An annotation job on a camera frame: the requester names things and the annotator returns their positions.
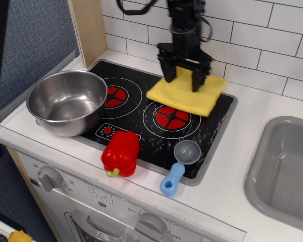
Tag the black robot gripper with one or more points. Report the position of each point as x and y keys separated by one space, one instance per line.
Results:
x=184 y=51

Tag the yellow towel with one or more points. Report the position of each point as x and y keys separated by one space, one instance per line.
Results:
x=178 y=94

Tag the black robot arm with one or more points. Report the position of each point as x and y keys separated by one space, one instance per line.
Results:
x=186 y=15

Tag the metal bowl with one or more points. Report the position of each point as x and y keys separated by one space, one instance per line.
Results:
x=68 y=103

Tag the black toy stovetop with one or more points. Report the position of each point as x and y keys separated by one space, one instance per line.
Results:
x=159 y=127

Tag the blue grey toy scoop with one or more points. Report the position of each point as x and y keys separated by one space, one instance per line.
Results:
x=186 y=152

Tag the red toy bell pepper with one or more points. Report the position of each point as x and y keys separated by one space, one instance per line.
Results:
x=120 y=155

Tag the grey toy sink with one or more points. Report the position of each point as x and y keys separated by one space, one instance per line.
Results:
x=274 y=183

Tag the grey right oven knob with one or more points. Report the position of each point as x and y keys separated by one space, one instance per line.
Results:
x=151 y=226

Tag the grey oven knob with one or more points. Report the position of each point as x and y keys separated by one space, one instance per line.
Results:
x=49 y=178
x=151 y=226

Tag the white toy oven front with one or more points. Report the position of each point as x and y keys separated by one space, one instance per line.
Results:
x=75 y=194

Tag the grey left oven knob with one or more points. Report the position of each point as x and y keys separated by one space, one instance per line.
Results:
x=49 y=178

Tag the yellow black object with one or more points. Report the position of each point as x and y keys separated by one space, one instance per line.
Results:
x=16 y=236

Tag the grey oven door handle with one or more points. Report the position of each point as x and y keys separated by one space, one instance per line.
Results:
x=100 y=228

